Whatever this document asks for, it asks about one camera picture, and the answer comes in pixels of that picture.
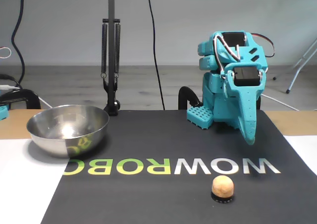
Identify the teal gripper black motor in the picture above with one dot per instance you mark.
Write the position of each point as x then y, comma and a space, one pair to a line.
243, 95

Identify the wooden ball with black base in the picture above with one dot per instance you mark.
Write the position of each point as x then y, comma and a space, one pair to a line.
222, 188

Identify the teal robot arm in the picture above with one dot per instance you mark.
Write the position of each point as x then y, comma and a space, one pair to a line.
208, 63

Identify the metal bowl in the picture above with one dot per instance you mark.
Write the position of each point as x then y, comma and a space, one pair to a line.
67, 134

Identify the white folding stand legs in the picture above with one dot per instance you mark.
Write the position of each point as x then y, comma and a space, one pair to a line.
294, 79

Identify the white paper sheet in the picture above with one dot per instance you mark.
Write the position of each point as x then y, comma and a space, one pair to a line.
304, 149
24, 184

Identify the black WOWROBO mat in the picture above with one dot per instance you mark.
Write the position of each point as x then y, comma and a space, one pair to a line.
148, 196

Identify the black clamp right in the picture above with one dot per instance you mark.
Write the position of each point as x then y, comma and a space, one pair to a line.
112, 35

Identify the white plug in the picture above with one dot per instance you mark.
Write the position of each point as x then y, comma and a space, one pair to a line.
10, 87

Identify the teal robot part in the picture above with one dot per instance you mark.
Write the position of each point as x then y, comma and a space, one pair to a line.
3, 112

